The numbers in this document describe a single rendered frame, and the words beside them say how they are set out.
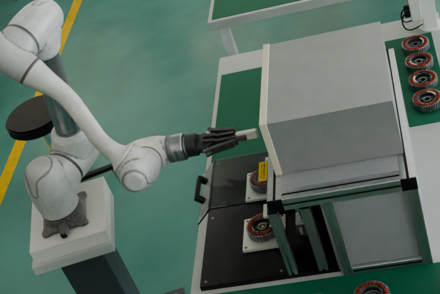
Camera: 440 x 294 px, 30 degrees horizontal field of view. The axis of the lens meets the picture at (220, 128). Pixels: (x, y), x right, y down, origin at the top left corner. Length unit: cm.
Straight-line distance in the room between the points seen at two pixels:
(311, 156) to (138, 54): 334
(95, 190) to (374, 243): 119
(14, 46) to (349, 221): 119
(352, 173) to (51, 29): 109
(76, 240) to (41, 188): 24
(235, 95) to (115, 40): 251
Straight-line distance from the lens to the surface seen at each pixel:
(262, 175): 263
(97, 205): 321
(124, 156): 252
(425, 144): 308
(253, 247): 282
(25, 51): 271
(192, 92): 509
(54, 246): 315
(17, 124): 442
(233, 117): 346
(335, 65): 256
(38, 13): 278
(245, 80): 365
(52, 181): 304
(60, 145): 312
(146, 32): 593
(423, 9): 362
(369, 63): 253
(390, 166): 246
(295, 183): 249
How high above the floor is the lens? 275
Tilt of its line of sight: 36 degrees down
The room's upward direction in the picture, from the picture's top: 21 degrees counter-clockwise
